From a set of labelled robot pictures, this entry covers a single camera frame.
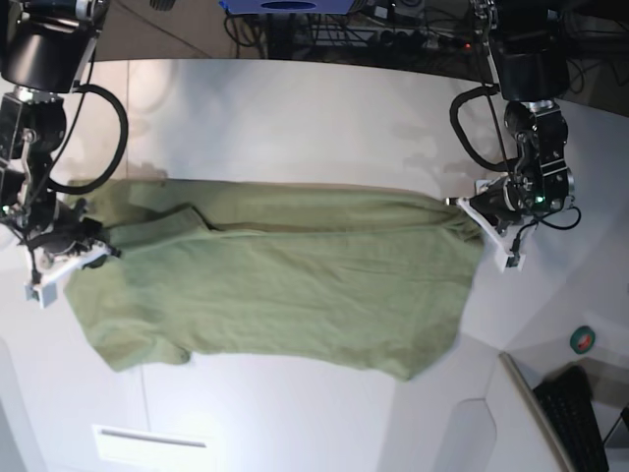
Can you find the green tape roll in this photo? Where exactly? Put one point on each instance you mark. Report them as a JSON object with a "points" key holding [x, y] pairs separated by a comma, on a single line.
{"points": [[582, 340]]}

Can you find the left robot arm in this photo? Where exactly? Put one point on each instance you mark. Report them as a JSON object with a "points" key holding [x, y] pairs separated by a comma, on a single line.
{"points": [[523, 42]]}

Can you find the black keyboard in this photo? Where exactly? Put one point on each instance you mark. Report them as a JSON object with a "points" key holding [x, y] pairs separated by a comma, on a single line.
{"points": [[566, 402]]}

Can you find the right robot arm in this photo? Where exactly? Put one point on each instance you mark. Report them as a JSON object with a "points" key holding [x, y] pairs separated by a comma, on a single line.
{"points": [[47, 53]]}

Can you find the blue box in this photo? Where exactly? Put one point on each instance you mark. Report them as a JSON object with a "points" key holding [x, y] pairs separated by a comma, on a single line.
{"points": [[239, 7]]}

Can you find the power strip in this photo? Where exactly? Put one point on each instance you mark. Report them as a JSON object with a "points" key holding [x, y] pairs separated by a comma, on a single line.
{"points": [[418, 39]]}

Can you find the white slotted plate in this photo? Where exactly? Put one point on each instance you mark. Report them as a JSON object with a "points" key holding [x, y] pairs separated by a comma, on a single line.
{"points": [[155, 452]]}

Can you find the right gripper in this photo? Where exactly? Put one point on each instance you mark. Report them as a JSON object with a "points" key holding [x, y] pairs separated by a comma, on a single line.
{"points": [[59, 230]]}

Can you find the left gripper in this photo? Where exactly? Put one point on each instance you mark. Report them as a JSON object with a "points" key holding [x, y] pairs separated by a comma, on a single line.
{"points": [[498, 202]]}

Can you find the green t-shirt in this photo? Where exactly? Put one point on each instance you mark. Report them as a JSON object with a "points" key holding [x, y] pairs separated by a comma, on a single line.
{"points": [[370, 279]]}

